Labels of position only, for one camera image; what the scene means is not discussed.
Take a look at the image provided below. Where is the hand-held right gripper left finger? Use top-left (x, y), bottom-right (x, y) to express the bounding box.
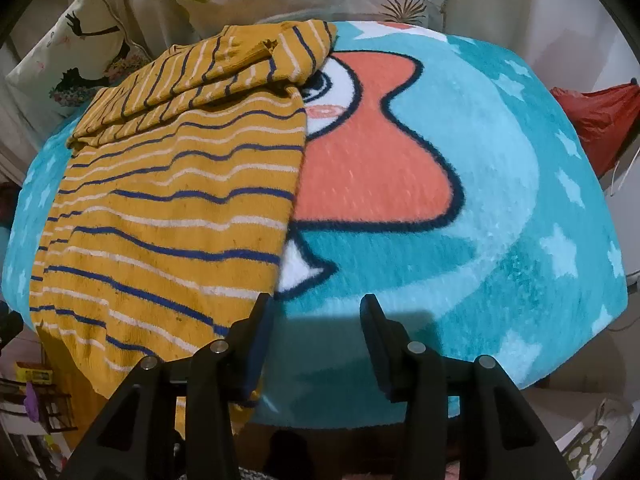
top-left (59, 292), bottom-right (276, 480)

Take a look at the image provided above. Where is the teal cartoon star blanket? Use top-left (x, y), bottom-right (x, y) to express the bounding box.
top-left (0, 20), bottom-right (630, 418)

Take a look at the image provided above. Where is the yellow striped small shirt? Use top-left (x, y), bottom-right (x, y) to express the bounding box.
top-left (27, 19), bottom-right (338, 423)

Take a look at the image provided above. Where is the red plastic bag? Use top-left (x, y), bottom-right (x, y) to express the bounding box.
top-left (549, 77), bottom-right (640, 178)

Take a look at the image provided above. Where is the beige curtain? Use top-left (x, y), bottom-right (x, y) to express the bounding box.
top-left (0, 0), bottom-right (576, 126)

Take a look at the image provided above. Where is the purple plastic item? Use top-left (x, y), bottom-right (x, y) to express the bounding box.
top-left (22, 382), bottom-right (42, 423)

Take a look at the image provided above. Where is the green patterned bag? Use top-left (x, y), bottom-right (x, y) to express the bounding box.
top-left (555, 400), bottom-right (626, 480)

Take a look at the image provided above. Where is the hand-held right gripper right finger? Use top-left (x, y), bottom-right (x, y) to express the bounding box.
top-left (359, 293), bottom-right (576, 480)

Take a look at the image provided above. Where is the cream cushion with silhouette print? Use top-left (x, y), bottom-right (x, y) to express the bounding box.
top-left (5, 0), bottom-right (153, 121)

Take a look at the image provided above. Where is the yellow box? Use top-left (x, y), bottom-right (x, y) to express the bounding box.
top-left (15, 362), bottom-right (56, 384)

